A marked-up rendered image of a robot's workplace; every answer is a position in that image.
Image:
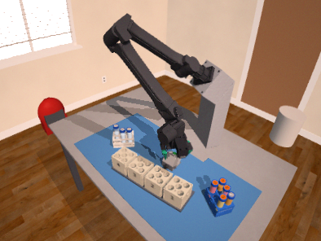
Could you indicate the blue-capped graduated tube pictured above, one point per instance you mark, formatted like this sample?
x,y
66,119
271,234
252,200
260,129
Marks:
x,y
122,132

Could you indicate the blue table mat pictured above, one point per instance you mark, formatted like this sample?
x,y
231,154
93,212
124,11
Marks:
x,y
196,221

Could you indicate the blue tube rack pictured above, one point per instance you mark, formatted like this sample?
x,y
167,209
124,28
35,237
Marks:
x,y
213,204

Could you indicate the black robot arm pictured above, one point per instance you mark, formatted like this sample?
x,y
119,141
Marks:
x,y
183,66

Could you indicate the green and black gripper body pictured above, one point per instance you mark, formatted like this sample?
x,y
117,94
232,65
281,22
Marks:
x,y
169,147

